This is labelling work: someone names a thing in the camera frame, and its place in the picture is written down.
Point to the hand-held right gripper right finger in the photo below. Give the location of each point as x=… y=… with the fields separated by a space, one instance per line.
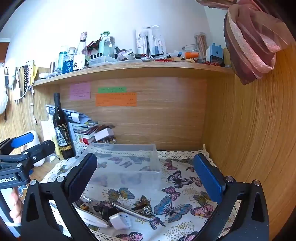
x=208 y=178

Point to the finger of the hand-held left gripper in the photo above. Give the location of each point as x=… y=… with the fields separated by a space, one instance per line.
x=39 y=150
x=20 y=140

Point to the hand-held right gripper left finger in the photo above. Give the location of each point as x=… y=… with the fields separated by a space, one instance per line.
x=81 y=177

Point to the small black object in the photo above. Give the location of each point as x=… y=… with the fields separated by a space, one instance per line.
x=105 y=210

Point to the white handheld magnifier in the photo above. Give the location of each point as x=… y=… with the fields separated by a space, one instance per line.
x=92 y=220

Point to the clear plastic storage box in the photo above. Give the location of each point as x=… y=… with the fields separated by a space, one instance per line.
x=126 y=160

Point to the white plug adapter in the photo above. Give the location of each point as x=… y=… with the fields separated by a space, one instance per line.
x=120 y=221

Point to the silver metal rod tool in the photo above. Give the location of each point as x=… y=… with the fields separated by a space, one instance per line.
x=131 y=209

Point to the person's left hand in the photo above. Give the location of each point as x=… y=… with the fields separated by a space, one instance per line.
x=15 y=204

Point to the white plastic device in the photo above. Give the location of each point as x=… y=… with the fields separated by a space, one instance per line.
x=32 y=139

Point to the white paper sheet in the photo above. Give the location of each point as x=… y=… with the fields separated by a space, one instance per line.
x=47 y=129

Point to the dark wine bottle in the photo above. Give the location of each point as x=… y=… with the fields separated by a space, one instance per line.
x=62 y=134

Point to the butterfly print tablecloth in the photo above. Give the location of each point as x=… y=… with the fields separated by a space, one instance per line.
x=180 y=197

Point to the stack of books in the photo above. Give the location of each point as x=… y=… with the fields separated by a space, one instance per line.
x=84 y=132

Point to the box of small trinkets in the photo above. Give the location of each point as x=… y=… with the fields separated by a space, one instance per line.
x=108 y=140

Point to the small white cardboard box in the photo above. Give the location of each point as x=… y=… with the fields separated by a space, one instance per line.
x=104 y=134

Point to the rolled printed papers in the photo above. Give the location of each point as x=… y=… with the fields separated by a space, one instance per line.
x=74 y=114

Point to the white fluffy cloth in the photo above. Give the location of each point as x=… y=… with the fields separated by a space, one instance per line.
x=2 y=92

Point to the black white lace band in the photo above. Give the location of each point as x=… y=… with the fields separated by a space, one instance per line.
x=25 y=76

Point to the pink sticky note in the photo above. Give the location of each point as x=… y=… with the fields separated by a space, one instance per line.
x=79 y=91

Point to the small metal cylinder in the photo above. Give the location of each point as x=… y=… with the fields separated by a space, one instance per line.
x=52 y=66

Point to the orange sticky note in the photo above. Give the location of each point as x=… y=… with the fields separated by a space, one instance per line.
x=116 y=99

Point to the blue patterned glass bottle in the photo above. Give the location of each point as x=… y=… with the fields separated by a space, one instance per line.
x=68 y=63

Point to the blue liquid bottle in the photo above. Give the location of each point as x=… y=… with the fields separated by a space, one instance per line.
x=61 y=58

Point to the green sticky note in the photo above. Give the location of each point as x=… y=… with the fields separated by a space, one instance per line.
x=112 y=90

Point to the clear lidded plastic case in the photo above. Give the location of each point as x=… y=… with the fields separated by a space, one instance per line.
x=103 y=61

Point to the tall clear glass bottle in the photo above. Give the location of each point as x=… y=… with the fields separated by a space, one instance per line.
x=82 y=46

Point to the wooden shelf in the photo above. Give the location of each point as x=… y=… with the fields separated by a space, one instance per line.
x=138 y=69

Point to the green pump bottle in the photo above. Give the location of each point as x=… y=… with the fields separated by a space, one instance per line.
x=103 y=45

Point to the blue pencil sharpener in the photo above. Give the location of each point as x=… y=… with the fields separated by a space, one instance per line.
x=215 y=53

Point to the clear plastic bottle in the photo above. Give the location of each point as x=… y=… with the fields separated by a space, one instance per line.
x=110 y=46

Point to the white syringe tube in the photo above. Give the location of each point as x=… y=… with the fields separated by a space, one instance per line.
x=171 y=55

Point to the short glass jar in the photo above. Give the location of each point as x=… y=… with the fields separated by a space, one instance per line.
x=192 y=48

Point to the jar of wooden sticks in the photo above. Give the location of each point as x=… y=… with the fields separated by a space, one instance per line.
x=201 y=44

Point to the pink brown curtain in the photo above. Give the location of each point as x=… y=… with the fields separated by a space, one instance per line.
x=252 y=39

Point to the clear blister toothbrush pack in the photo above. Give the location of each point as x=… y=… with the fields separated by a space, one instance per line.
x=159 y=39

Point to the black toothbrush pack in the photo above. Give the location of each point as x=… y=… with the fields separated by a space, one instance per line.
x=144 y=40

